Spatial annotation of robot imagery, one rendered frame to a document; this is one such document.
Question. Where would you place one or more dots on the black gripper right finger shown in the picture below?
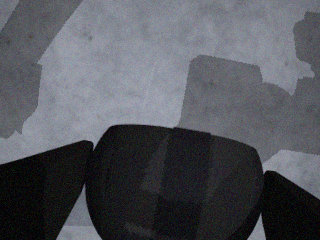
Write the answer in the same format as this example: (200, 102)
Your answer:
(289, 212)

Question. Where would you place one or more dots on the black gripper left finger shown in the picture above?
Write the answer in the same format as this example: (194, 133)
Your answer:
(38, 192)

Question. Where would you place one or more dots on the dark grey controller unit with label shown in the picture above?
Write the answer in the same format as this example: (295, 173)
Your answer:
(146, 182)

